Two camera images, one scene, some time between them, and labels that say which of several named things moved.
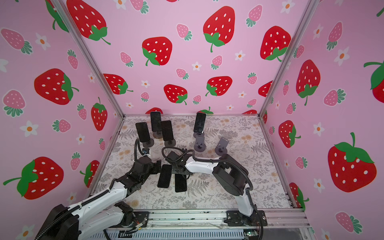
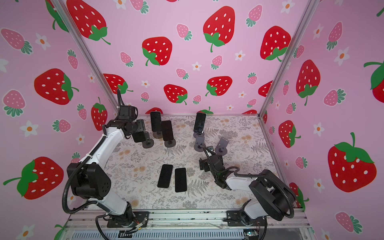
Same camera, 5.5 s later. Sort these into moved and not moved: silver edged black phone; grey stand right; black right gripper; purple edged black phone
Moved: black right gripper
Not moved: grey stand right; purple edged black phone; silver edged black phone
